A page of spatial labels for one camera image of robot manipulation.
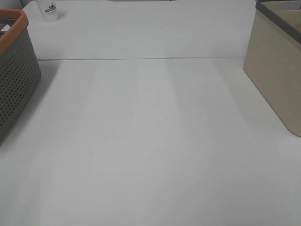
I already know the beige storage bin grey rim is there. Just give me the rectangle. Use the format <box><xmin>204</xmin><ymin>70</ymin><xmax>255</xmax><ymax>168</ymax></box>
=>
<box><xmin>243</xmin><ymin>0</ymin><xmax>301</xmax><ymax>136</ymax></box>

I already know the grey perforated basket orange rim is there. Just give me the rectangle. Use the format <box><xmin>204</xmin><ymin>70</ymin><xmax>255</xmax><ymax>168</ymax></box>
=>
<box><xmin>0</xmin><ymin>8</ymin><xmax>41</xmax><ymax>141</ymax></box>

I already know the white paper cup green logo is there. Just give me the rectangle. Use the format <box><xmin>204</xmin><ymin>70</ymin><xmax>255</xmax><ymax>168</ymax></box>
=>
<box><xmin>36</xmin><ymin>0</ymin><xmax>58</xmax><ymax>23</ymax></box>

